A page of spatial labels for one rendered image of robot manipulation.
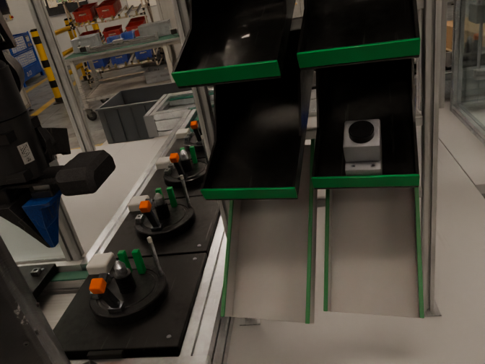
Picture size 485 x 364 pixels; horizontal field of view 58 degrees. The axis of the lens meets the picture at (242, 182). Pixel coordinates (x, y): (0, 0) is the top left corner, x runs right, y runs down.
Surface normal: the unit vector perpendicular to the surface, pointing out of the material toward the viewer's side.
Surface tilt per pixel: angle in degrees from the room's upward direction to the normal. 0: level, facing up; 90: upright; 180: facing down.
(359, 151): 115
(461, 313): 0
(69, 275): 0
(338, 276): 45
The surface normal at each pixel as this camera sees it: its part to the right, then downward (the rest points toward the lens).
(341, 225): -0.32, -0.29
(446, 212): -0.18, -0.88
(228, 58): -0.28, -0.60
